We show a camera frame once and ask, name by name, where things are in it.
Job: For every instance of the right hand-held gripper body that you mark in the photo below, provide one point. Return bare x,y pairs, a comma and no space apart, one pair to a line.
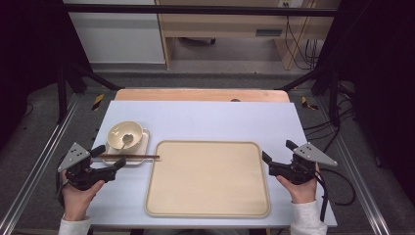
298,169

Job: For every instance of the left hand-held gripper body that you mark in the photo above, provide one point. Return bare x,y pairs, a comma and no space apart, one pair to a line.
81,173

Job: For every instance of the brown wooden chopstick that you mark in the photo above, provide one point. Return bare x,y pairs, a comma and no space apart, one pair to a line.
140,156

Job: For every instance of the cream spoon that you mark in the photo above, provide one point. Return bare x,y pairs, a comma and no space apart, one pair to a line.
126,138

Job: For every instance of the cream bowl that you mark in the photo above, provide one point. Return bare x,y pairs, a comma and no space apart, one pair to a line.
125,135

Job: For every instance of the white square plate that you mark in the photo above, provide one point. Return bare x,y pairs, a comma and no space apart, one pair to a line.
143,147

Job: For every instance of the beige tray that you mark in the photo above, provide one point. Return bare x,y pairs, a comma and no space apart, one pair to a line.
208,182

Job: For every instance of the person's right hand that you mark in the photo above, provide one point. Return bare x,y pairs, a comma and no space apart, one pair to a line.
301,192

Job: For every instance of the person's left hand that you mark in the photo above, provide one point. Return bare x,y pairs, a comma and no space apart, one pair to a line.
78,199

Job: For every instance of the yellow black tape strip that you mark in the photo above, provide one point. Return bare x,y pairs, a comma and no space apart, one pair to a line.
306,103
98,102

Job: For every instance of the black metal stand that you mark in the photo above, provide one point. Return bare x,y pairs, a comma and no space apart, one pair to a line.
333,98
62,94

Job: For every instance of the wooden table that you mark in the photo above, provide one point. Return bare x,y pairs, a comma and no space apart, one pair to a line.
195,95

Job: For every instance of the black curtain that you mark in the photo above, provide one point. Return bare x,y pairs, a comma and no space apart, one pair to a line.
29,49
381,81

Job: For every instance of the white cabinet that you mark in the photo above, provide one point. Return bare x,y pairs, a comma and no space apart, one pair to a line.
117,36

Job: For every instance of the grey chair base foot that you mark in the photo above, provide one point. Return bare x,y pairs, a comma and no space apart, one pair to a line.
199,41

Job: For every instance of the wooden cabinet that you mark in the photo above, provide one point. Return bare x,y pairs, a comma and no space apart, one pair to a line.
221,26

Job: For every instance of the aluminium floor rail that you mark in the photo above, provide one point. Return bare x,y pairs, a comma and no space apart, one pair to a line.
359,176
39,163

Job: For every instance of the black horizontal frame bar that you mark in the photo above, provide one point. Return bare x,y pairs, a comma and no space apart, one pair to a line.
195,9

